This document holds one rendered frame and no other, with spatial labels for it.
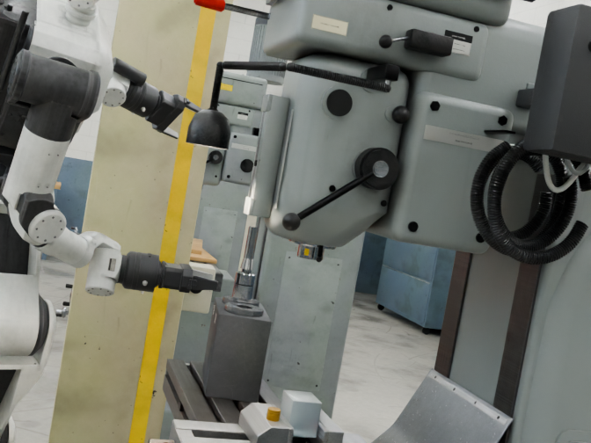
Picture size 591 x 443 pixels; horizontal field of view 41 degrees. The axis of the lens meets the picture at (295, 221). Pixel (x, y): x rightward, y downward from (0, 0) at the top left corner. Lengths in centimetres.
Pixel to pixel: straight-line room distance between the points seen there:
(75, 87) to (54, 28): 19
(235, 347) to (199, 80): 155
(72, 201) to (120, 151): 731
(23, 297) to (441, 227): 92
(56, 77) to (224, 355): 69
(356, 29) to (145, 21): 186
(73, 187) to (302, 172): 910
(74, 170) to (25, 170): 874
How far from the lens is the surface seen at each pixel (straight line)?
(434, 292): 868
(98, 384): 320
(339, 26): 130
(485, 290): 159
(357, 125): 132
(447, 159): 137
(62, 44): 165
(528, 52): 146
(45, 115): 155
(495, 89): 142
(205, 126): 130
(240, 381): 179
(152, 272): 184
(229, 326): 176
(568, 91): 118
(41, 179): 160
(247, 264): 189
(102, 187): 306
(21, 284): 182
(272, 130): 136
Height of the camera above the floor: 141
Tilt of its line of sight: 3 degrees down
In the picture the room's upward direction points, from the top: 10 degrees clockwise
